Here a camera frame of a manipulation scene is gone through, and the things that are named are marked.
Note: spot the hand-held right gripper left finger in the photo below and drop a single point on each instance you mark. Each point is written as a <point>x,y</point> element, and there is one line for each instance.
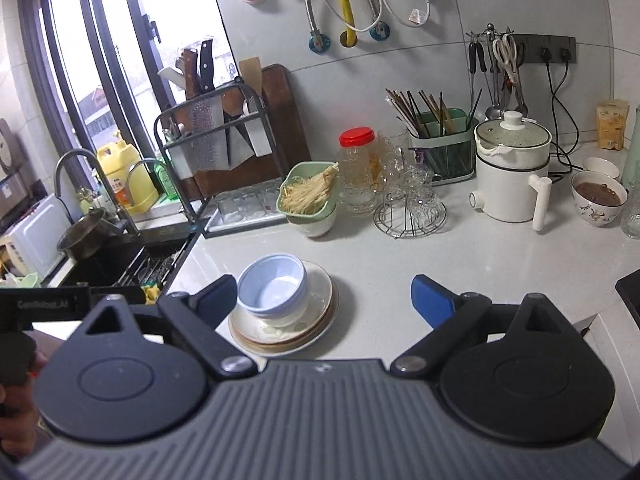
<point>215,302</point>

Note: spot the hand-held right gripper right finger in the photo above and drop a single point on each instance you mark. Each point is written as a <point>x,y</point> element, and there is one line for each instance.
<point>432,302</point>

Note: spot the white ceramic bowl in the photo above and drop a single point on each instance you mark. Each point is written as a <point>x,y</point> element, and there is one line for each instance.
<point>292,322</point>

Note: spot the person's left hand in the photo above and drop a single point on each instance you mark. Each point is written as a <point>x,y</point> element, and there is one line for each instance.
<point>17,420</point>

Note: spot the yellow dish cloth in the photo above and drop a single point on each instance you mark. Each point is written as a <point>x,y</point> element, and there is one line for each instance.
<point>150,291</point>

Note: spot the white countertop appliance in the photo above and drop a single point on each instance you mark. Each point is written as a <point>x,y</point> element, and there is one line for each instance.
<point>37,240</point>

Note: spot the sink drain rack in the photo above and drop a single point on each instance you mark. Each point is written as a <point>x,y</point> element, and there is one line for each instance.
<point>150,270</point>

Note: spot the white drip tray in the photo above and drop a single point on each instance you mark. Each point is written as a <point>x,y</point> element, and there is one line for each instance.
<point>220,227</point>

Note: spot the steel cooking pot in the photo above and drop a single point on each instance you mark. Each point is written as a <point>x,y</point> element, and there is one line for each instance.
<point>85,240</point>

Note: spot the black kitchen sink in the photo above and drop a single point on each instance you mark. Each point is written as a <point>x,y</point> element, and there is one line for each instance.
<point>115,260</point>

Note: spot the upturned drinking glass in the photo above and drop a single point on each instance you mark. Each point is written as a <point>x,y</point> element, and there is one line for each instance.
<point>227,205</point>
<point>250,202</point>
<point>269,196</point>

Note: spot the set of clear glass cups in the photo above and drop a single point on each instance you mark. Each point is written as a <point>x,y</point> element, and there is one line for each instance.
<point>417,195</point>

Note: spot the small pale bottle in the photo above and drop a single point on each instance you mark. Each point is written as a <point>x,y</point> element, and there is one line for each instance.
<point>90,202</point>

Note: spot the white bowl under colander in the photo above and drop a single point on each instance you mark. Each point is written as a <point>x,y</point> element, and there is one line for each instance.
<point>312,227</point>

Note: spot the tall steel faucet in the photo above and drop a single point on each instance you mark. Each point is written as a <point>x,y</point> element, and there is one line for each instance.
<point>125,215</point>

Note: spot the white electric cooking pot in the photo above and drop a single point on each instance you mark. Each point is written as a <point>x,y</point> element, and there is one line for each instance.
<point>505,195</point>

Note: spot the green plastic bottle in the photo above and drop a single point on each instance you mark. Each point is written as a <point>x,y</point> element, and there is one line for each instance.
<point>165,180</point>

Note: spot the enoki mushrooms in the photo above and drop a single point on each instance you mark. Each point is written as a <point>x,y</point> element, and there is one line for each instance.
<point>305,195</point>

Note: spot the white utensil caddy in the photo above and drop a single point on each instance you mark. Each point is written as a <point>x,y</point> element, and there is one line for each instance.
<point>175,160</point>
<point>259,140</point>

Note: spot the green chopstick holder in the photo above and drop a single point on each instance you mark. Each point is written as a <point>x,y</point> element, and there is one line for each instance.
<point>445,155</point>

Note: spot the yellow detergent bottle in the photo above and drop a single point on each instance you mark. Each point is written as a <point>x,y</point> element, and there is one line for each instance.
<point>127,180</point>

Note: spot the green plastic colander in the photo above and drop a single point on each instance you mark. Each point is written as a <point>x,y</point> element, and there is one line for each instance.
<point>295,172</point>

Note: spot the short steel faucet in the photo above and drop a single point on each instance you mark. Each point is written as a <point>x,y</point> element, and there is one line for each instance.
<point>145,160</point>

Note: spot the wide steel knife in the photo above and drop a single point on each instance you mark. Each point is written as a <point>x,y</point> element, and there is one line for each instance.
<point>237,145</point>

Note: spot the hammered steel cleaver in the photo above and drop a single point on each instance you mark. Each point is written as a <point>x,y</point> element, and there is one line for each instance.
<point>202,127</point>

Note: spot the black metal knife rack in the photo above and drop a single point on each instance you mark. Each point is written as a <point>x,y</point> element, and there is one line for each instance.
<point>157,130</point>

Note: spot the patterned ceramic bowl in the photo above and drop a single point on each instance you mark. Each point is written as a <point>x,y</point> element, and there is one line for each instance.
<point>592,215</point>

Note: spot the glass jar with red lid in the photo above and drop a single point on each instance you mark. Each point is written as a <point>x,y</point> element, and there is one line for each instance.
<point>357,136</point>

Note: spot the dark wooden cutting board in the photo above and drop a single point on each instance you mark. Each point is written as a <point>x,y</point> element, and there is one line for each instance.
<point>285,120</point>

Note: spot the speckled pot lid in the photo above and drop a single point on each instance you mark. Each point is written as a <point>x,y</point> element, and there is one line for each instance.
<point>512,122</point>

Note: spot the white ceramic spoon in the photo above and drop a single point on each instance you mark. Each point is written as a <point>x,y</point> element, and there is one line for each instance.
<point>247,107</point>

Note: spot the brown food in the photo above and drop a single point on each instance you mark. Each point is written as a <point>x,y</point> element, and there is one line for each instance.
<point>597,192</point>

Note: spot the black induction cooktop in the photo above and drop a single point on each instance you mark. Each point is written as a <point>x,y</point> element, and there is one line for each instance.
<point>631,295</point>

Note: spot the metal ladle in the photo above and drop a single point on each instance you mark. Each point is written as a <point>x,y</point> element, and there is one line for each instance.
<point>492,112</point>

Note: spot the small white bowl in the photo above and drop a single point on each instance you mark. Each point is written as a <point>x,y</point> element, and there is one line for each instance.
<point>600,166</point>

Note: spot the metal spoon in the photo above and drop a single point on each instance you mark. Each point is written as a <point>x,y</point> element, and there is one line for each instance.
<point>521,105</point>

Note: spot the tall clear glass vase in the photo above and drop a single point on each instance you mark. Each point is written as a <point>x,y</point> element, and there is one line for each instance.
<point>632,215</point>

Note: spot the wooden spatula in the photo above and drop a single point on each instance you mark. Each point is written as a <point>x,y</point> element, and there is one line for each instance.
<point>250,72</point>

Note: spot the pale green electric kettle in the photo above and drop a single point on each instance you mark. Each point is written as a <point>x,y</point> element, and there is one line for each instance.
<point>634,155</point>

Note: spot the yellow paper packet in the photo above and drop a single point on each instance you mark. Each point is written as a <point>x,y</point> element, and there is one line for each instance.
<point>612,125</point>

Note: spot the metal utensil hanging stand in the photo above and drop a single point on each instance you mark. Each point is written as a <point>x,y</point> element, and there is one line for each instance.
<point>491,27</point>

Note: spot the dark window frame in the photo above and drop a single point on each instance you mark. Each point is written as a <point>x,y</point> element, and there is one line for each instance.
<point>42,35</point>

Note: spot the blue wall flange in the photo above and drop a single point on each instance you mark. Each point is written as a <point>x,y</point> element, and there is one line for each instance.
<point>380,31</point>
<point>320,42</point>

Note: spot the black wall power strip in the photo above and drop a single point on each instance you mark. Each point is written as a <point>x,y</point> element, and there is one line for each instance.
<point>532,42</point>

